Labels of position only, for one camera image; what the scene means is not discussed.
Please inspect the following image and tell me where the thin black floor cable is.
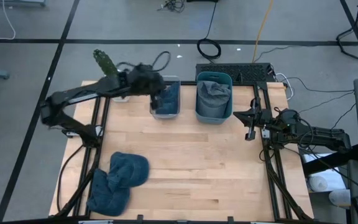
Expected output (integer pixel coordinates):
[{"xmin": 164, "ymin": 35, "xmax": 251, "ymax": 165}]
[
  {"xmin": 290, "ymin": 76, "xmax": 357, "ymax": 94},
  {"xmin": 311, "ymin": 104, "xmax": 357, "ymax": 150}
]

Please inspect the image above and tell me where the yellow cable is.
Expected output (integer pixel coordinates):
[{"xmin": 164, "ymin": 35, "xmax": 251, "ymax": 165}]
[{"xmin": 252, "ymin": 0, "xmax": 275, "ymax": 63}]

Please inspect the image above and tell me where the white paper roll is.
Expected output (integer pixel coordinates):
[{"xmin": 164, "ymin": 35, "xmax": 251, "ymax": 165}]
[
  {"xmin": 308, "ymin": 175, "xmax": 329, "ymax": 192},
  {"xmin": 328, "ymin": 189, "xmax": 352, "ymax": 208}
]

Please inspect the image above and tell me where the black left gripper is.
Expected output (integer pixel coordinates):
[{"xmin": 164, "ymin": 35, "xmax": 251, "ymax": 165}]
[{"xmin": 126, "ymin": 63, "xmax": 167, "ymax": 110}]

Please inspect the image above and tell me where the coiled black cable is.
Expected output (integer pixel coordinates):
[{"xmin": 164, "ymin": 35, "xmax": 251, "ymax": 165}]
[{"xmin": 196, "ymin": 0, "xmax": 223, "ymax": 60}]

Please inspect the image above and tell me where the grey denim cap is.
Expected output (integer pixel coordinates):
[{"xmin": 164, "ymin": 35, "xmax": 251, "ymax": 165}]
[
  {"xmin": 196, "ymin": 80, "xmax": 232, "ymax": 101},
  {"xmin": 196, "ymin": 98, "xmax": 229, "ymax": 119}
]

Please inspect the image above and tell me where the green cactus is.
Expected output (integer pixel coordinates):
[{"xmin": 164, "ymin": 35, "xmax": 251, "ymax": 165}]
[{"xmin": 92, "ymin": 49, "xmax": 119, "ymax": 78}]

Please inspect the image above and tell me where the grey furniture base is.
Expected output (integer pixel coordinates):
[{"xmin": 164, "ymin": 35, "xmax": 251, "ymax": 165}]
[{"xmin": 0, "ymin": 0, "xmax": 47, "ymax": 7}]

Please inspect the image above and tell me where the tangled black cable bundle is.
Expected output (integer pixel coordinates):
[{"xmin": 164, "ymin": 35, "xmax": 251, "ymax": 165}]
[{"xmin": 157, "ymin": 0, "xmax": 186, "ymax": 13}]

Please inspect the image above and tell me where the black desk crossbar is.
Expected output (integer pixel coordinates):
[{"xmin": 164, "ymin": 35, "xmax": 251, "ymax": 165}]
[{"xmin": 303, "ymin": 143, "xmax": 358, "ymax": 175}]

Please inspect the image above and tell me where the black keyboard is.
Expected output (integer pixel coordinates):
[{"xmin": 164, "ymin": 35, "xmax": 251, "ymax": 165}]
[{"xmin": 195, "ymin": 63, "xmax": 276, "ymax": 84}]

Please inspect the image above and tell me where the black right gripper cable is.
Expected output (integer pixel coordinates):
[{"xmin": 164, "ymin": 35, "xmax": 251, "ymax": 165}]
[{"xmin": 272, "ymin": 107, "xmax": 315, "ymax": 149}]

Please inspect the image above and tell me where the black left arm base cable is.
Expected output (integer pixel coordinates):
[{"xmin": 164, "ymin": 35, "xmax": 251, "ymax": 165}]
[{"xmin": 56, "ymin": 143, "xmax": 85, "ymax": 214}]

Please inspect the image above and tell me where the teal plastic bin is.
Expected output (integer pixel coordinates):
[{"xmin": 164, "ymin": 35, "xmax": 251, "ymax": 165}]
[{"xmin": 195, "ymin": 71, "xmax": 234, "ymax": 125}]

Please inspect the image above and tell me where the blue denim cap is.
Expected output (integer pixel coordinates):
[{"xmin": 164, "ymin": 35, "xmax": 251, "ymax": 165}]
[
  {"xmin": 107, "ymin": 151, "xmax": 150, "ymax": 189},
  {"xmin": 86, "ymin": 167, "xmax": 131, "ymax": 217},
  {"xmin": 155, "ymin": 81, "xmax": 180, "ymax": 116}
]

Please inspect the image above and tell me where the white cable loop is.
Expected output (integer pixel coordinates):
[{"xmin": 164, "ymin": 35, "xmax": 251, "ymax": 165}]
[{"xmin": 275, "ymin": 73, "xmax": 295, "ymax": 100}]

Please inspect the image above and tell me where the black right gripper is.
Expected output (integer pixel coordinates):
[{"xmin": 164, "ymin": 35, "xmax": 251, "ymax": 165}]
[{"xmin": 233, "ymin": 96, "xmax": 301, "ymax": 141}]

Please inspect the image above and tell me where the clear plastic bin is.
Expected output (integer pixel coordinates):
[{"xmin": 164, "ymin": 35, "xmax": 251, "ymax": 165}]
[{"xmin": 149, "ymin": 74, "xmax": 181, "ymax": 120}]

